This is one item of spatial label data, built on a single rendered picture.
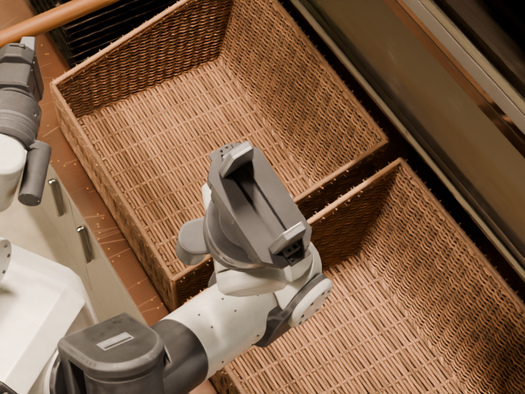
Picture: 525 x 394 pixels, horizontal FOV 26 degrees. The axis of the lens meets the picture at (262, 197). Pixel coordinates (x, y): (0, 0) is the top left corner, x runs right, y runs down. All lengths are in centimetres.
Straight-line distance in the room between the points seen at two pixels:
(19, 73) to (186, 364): 63
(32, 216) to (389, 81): 133
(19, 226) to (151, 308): 91
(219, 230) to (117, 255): 123
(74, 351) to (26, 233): 180
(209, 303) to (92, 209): 103
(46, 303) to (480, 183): 88
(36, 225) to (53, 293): 175
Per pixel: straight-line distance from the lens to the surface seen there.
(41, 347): 132
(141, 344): 128
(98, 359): 126
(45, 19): 187
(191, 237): 116
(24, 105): 173
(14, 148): 167
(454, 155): 198
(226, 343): 137
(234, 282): 119
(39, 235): 307
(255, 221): 102
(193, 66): 257
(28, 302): 134
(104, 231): 235
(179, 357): 131
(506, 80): 149
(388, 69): 207
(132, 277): 229
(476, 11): 160
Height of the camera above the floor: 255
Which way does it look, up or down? 56 degrees down
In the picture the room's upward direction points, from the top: straight up
